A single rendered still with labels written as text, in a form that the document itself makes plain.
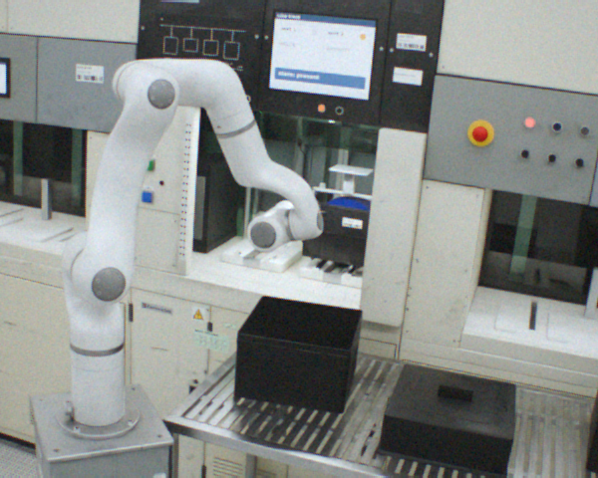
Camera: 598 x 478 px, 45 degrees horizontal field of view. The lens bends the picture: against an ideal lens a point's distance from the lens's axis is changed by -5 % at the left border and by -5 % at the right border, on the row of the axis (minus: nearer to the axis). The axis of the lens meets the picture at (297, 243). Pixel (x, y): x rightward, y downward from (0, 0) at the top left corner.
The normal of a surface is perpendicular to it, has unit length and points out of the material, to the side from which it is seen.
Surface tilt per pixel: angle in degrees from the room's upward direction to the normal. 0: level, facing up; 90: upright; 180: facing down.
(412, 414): 0
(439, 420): 0
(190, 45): 90
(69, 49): 90
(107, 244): 61
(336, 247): 90
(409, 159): 90
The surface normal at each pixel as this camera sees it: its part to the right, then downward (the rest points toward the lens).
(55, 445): 0.09, -0.95
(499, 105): -0.33, 0.25
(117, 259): 0.57, -0.15
